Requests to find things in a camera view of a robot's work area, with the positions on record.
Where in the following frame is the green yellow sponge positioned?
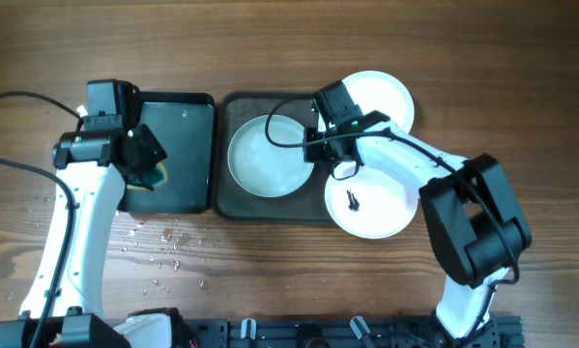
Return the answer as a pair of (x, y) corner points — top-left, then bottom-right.
(126, 162), (168, 191)

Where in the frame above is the white plate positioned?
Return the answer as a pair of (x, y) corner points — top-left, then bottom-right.
(324, 162), (419, 239)
(319, 71), (415, 139)
(227, 115), (314, 198)

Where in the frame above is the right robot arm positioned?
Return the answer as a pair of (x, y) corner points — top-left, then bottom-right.
(301, 72), (532, 346)

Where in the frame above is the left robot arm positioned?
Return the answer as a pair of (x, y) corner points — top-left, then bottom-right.
(0, 125), (197, 347)

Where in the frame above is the black water tray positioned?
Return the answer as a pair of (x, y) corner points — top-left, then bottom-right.
(119, 92), (216, 215)

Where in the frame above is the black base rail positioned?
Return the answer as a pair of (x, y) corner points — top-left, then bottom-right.
(186, 316), (525, 348)

